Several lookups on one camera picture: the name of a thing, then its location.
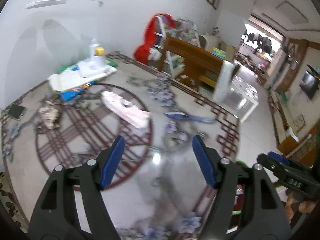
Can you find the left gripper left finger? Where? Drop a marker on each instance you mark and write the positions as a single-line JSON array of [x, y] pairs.
[[55, 215]]

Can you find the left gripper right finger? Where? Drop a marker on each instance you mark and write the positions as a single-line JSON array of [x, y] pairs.
[[262, 216]]

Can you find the brown tissue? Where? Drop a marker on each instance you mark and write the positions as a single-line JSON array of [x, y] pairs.
[[50, 115]]

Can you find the right hand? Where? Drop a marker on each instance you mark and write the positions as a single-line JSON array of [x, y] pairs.
[[292, 206]]

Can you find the red bucket green rim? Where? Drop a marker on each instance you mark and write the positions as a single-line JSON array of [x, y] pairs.
[[239, 197]]

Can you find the low tv cabinet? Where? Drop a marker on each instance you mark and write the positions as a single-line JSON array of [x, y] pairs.
[[284, 124]]

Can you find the black smartphone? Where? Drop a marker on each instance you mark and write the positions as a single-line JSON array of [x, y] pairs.
[[16, 111]]

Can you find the white side table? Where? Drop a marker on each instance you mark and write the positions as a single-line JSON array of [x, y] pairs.
[[241, 98]]

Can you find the white cloth strip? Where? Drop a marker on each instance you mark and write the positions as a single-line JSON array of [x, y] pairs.
[[223, 82]]

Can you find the colourful toy box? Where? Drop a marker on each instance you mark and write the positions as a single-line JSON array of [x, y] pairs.
[[219, 53]]

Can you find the wooden bench sofa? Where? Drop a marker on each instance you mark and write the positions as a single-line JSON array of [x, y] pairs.
[[219, 48]]

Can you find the dark wooden chair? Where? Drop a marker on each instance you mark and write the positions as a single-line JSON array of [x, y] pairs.
[[196, 62]]

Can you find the green small box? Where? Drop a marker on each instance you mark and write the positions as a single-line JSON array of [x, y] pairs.
[[111, 63]]

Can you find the red garment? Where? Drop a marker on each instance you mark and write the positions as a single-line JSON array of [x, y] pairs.
[[142, 52]]

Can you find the white book rack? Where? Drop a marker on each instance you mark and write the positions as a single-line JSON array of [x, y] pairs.
[[166, 53]]

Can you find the wall television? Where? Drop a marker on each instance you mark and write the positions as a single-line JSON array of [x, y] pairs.
[[309, 84]]

